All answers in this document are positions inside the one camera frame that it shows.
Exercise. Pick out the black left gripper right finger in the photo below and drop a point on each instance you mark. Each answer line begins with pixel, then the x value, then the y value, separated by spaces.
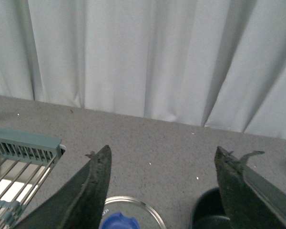
pixel 249 200

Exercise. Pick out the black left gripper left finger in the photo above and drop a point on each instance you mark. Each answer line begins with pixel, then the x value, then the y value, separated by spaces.
pixel 79 203

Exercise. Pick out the glass lid with blue knob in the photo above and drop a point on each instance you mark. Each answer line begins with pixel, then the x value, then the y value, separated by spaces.
pixel 123 212

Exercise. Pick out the dark blue saucepan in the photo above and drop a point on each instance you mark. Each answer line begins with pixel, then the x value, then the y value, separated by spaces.
pixel 208 212

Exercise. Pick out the green dish rack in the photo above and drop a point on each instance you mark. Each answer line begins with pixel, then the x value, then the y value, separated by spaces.
pixel 26 159

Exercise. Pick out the white curtain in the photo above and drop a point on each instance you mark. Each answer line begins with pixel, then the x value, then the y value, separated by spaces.
pixel 211 63

